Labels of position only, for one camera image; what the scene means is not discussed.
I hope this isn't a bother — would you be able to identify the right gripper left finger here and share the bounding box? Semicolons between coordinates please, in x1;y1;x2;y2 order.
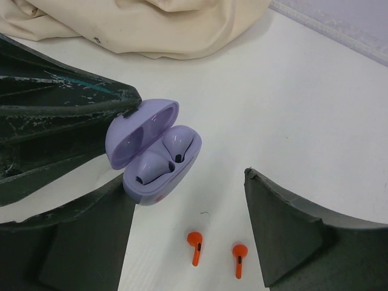
1;176;135;290

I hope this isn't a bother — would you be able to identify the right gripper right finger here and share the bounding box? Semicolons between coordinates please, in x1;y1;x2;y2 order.
244;168;387;291

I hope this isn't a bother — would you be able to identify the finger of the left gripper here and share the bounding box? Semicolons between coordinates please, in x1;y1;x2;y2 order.
1;36;142;206

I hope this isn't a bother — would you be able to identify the purple earbud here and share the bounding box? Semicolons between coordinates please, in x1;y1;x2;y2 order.
162;125;194;163
136;150;175;185

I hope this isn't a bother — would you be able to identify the purple earbud charging case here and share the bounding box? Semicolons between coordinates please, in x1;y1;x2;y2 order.
105;99;202;206

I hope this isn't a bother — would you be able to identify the red earbud right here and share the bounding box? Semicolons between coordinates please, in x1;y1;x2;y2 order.
232;244;248;279

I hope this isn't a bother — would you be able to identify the red earbud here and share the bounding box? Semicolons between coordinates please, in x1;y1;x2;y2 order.
232;244;248;279
187;232;203;267

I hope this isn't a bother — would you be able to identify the red earbud left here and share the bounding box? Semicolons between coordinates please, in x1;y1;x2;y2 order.
187;232;203;267

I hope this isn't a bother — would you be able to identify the beige crumpled cloth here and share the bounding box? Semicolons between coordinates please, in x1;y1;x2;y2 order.
1;0;270;60

